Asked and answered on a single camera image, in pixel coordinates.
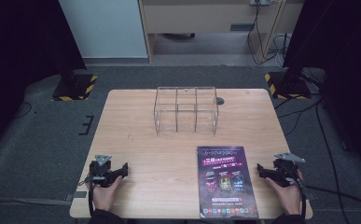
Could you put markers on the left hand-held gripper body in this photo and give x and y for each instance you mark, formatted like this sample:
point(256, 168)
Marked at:
point(99, 169)

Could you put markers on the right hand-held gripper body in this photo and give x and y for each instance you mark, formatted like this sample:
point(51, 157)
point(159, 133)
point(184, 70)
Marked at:
point(288, 169)

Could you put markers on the person's right hand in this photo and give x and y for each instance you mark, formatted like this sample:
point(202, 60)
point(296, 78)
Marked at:
point(285, 197)

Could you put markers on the person's left hand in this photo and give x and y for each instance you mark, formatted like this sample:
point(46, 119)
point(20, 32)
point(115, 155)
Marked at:
point(105, 196)

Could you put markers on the purple printed brochure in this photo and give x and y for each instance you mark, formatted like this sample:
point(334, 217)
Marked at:
point(226, 183)

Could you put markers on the black yellow striped stand base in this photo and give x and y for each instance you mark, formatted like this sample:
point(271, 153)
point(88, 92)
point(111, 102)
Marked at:
point(75, 88)
point(288, 87)

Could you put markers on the clear acrylic compartment organizer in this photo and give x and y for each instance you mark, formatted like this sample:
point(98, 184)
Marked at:
point(186, 110)

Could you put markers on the black curtain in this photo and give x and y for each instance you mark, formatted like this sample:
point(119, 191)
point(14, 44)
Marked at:
point(343, 62)
point(19, 56)

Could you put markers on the white panel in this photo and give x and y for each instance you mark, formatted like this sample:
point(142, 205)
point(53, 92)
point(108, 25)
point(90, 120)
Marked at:
point(103, 28)

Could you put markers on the light wooden cabinet desk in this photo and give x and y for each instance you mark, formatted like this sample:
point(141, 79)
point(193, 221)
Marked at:
point(206, 18)

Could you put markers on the white power strip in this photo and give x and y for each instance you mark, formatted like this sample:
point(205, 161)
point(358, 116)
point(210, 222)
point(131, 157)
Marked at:
point(260, 2)

